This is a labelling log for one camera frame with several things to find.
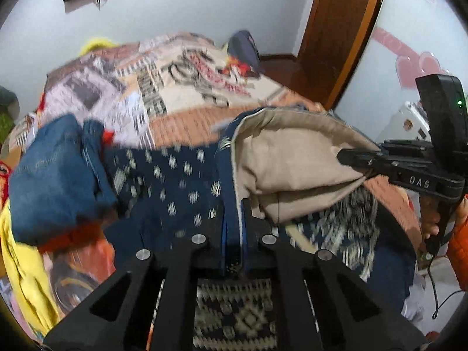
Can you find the navy patterned hooded jacket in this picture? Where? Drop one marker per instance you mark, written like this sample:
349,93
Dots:
164,190

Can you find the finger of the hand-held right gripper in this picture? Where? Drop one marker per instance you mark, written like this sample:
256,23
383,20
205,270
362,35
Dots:
365,161
406,148

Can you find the large pink heart sticker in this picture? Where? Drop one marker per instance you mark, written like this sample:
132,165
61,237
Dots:
429,64

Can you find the yellow cloth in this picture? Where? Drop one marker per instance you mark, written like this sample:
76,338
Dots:
25,270

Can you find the white plastic object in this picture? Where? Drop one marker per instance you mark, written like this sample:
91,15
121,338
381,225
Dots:
409,120

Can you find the brown wooden door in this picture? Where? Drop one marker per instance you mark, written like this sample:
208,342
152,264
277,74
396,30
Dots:
336,36

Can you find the blue jeans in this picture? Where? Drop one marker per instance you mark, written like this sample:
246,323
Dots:
55,175

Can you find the bed with printed bedspread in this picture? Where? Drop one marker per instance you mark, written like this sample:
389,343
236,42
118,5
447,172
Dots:
164,80

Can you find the small pink heart sticker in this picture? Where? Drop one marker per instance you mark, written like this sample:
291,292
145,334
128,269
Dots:
407,73

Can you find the person's right hand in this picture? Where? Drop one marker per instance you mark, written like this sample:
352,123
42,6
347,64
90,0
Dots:
430,223

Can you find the yellow plastic object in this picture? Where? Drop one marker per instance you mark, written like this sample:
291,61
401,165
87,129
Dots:
97,44

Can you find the green patterned bag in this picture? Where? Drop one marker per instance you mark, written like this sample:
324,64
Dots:
5,128

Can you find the grey blue backpack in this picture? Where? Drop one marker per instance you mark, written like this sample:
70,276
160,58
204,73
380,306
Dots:
245,51

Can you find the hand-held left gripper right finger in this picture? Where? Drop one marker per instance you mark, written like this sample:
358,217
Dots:
256,234

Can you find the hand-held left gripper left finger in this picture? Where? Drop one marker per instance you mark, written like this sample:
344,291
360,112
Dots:
212,248

